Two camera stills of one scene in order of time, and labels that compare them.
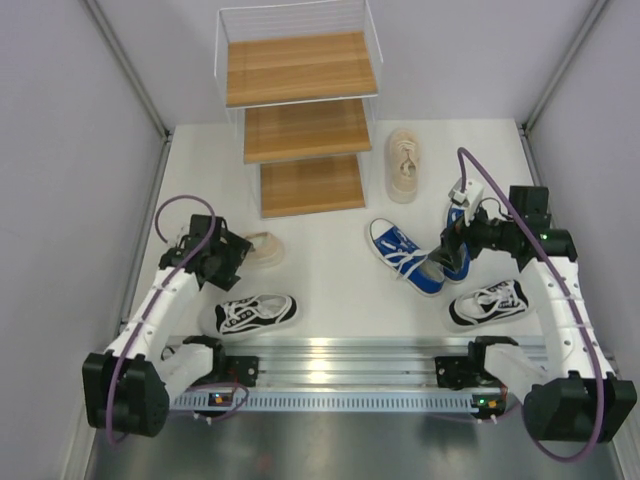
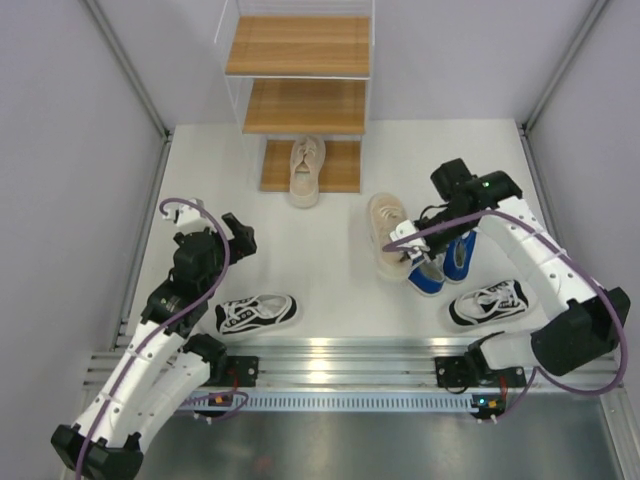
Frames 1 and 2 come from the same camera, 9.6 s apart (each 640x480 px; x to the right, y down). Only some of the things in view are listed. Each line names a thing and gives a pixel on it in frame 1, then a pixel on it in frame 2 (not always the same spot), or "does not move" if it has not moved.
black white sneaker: (255, 311) does not move
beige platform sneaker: (404, 160) to (384, 212)
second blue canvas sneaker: (456, 214) does not move
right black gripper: (452, 240) to (434, 251)
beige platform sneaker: (267, 250) to (307, 161)
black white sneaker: (493, 302) does not move
